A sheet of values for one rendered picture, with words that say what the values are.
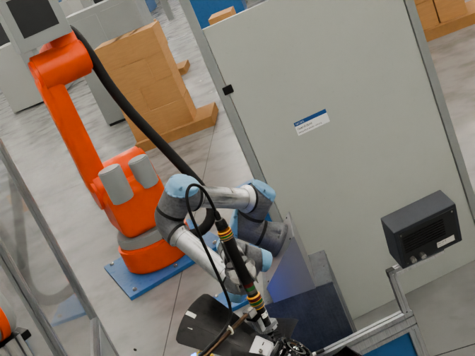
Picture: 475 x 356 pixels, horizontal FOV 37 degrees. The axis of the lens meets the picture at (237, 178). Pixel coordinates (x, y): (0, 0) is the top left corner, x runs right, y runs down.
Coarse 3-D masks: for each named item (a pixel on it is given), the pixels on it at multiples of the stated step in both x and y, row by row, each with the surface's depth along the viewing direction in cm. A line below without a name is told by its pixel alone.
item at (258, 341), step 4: (256, 336) 221; (256, 340) 220; (260, 340) 220; (264, 340) 220; (268, 340) 221; (252, 344) 219; (256, 344) 219; (260, 344) 220; (264, 344) 220; (268, 344) 220; (272, 344) 220; (252, 348) 219; (256, 348) 219; (260, 348) 219; (264, 348) 219; (268, 348) 219; (272, 348) 219; (252, 352) 218; (256, 352) 218; (264, 352) 218; (268, 352) 218
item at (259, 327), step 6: (246, 312) 218; (252, 312) 218; (252, 318) 218; (258, 318) 219; (270, 318) 227; (258, 324) 220; (276, 324) 223; (258, 330) 222; (264, 330) 222; (270, 330) 221
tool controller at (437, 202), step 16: (400, 208) 268; (416, 208) 265; (432, 208) 262; (448, 208) 260; (384, 224) 265; (400, 224) 261; (416, 224) 259; (432, 224) 261; (448, 224) 264; (400, 240) 260; (416, 240) 263; (432, 240) 265; (448, 240) 268; (400, 256) 265; (416, 256) 267
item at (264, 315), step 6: (216, 210) 211; (216, 216) 211; (216, 222) 211; (222, 222) 211; (216, 228) 212; (222, 228) 211; (258, 312) 221; (264, 312) 221; (264, 318) 222; (264, 324) 223; (270, 324) 223
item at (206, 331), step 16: (192, 304) 225; (208, 304) 226; (192, 320) 220; (208, 320) 221; (224, 320) 222; (176, 336) 214; (192, 336) 216; (208, 336) 217; (240, 336) 219; (224, 352) 216
